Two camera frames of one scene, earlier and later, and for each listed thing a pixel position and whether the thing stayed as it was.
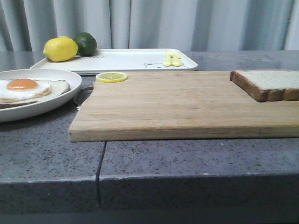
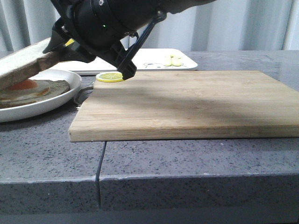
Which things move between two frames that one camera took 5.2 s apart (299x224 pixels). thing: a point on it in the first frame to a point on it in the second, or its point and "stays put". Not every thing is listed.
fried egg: x=23 y=87 stays put
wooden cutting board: x=156 y=106 stays put
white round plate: x=10 y=114 stays put
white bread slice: x=268 y=85 to x=25 y=63
